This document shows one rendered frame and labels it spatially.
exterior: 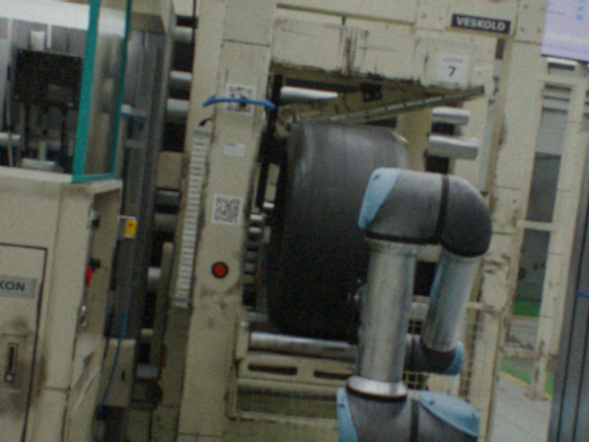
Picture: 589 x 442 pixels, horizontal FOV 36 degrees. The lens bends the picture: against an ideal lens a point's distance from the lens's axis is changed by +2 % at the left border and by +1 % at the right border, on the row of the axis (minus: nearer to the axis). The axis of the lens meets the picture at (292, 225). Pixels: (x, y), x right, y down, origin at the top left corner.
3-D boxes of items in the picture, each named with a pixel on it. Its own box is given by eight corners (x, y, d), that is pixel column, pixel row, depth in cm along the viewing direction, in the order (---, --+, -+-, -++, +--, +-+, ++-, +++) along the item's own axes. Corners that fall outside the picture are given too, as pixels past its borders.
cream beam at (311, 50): (268, 66, 258) (274, 14, 257) (262, 75, 283) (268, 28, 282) (473, 93, 264) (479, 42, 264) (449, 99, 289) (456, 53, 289)
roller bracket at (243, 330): (235, 360, 225) (239, 321, 225) (230, 331, 265) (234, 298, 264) (248, 361, 226) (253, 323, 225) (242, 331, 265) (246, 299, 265)
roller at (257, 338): (244, 342, 234) (245, 348, 230) (247, 326, 233) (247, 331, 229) (375, 355, 238) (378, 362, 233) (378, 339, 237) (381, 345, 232)
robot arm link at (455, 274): (507, 169, 166) (456, 351, 196) (447, 162, 166) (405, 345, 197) (513, 206, 157) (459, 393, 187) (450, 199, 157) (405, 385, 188)
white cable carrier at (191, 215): (174, 306, 236) (194, 125, 233) (175, 303, 240) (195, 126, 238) (190, 307, 236) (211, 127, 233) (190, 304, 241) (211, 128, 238)
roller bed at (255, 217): (190, 304, 274) (202, 208, 273) (191, 297, 289) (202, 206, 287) (255, 311, 276) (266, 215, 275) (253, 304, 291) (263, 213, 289)
